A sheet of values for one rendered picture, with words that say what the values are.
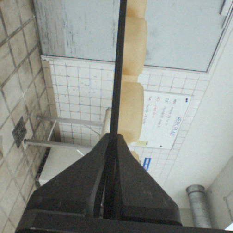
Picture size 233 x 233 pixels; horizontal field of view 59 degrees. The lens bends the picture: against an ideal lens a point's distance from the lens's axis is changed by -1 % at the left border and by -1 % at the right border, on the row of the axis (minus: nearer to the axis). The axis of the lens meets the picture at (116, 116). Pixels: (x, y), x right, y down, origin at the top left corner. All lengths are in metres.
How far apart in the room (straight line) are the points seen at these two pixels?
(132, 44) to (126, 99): 0.05
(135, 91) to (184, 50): 2.44
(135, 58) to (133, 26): 0.02
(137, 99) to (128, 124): 0.02
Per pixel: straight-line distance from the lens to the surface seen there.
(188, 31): 2.52
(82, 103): 3.00
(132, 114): 0.15
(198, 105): 3.04
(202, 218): 4.39
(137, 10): 0.21
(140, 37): 0.17
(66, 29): 2.55
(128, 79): 0.23
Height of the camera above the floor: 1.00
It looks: level
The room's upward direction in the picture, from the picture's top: 96 degrees clockwise
